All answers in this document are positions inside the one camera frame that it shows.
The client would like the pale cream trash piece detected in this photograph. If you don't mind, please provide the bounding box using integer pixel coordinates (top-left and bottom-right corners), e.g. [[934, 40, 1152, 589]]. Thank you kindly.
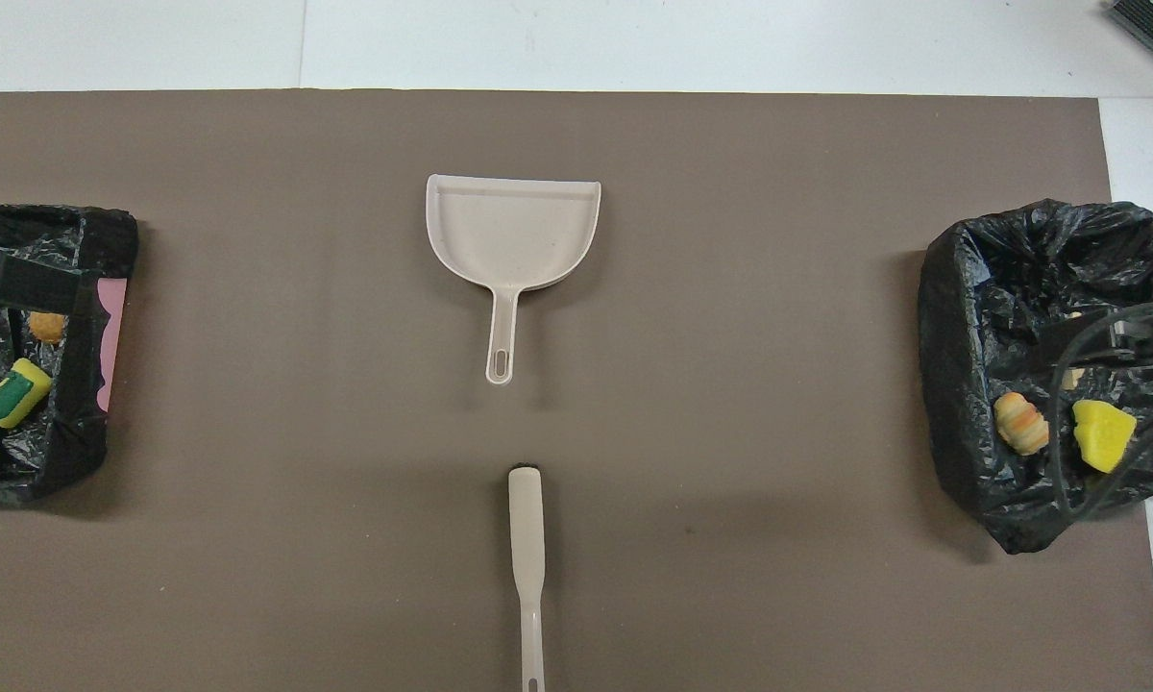
[[1060, 309, 1087, 391]]

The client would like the yellow sponge chunk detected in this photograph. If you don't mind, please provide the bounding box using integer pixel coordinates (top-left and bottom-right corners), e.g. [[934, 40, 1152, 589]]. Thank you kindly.
[[1072, 399, 1139, 475]]

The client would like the yellow sponge with green layer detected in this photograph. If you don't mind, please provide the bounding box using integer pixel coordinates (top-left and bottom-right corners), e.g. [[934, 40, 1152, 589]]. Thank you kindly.
[[0, 358, 55, 430]]

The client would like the tan striped trash piece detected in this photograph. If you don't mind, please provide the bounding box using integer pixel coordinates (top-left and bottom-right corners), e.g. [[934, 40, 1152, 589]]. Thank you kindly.
[[994, 391, 1051, 457]]

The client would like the beige plastic dustpan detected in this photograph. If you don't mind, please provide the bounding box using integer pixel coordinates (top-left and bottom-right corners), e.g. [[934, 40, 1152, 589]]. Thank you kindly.
[[425, 173, 603, 386]]

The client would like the beige brush with black bristles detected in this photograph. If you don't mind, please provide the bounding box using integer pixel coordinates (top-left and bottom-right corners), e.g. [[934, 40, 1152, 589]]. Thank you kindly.
[[507, 464, 548, 692]]

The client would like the pink bin with black bag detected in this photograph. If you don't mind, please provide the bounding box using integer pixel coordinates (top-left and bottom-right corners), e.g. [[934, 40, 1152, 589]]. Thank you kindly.
[[0, 203, 140, 507]]

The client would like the bin lined with black bag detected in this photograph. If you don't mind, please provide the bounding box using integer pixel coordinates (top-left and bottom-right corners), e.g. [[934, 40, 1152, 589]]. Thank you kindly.
[[917, 198, 1153, 556]]

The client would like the brown table mat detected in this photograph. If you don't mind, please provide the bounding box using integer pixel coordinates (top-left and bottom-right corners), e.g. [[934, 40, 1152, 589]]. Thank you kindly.
[[0, 89, 1153, 692]]

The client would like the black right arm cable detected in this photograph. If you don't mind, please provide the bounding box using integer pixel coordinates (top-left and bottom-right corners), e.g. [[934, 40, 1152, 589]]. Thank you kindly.
[[1050, 301, 1153, 525]]

